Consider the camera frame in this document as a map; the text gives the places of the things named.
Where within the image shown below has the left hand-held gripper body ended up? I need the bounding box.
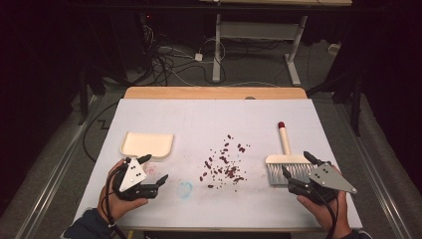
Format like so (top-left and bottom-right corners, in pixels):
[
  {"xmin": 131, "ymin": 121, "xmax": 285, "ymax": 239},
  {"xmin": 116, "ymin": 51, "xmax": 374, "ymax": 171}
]
[{"xmin": 111, "ymin": 156, "xmax": 160, "ymax": 202}]

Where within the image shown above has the person's left hand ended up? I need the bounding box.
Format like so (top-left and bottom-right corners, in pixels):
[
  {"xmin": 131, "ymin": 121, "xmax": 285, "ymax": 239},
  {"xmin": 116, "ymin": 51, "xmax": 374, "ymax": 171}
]
[{"xmin": 97, "ymin": 158, "xmax": 149, "ymax": 223}]

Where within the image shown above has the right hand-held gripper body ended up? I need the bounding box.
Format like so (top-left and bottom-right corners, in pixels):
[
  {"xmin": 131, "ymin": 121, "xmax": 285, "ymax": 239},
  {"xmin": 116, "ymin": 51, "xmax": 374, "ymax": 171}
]
[{"xmin": 287, "ymin": 160, "xmax": 358, "ymax": 204}]

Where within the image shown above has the person's right hand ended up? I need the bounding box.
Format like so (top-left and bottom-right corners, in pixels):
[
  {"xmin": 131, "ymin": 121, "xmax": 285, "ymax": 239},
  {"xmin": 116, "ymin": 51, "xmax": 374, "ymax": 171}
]
[{"xmin": 296, "ymin": 164, "xmax": 353, "ymax": 239}]

